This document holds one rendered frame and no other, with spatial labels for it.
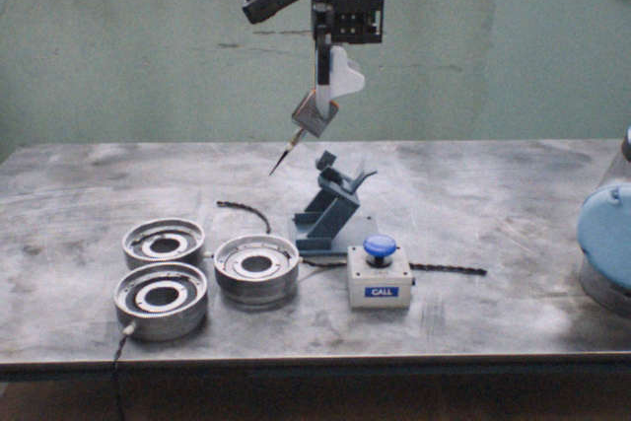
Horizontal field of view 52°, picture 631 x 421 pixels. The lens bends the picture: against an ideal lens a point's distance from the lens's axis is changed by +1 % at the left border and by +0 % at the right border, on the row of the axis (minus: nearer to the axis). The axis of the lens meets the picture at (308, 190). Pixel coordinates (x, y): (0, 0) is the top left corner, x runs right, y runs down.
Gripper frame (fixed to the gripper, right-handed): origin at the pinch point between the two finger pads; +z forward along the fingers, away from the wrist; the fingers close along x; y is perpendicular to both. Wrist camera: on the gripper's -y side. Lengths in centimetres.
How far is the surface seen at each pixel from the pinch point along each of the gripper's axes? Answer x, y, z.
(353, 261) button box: -13.1, 3.4, 15.5
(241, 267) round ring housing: -11.4, -10.3, 17.0
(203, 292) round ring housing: -18.0, -14.2, 15.8
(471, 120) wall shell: 148, 68, 60
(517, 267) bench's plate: -8.7, 25.7, 20.0
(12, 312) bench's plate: -15.2, -37.2, 19.8
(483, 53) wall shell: 148, 69, 34
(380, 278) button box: -16.6, 6.2, 15.6
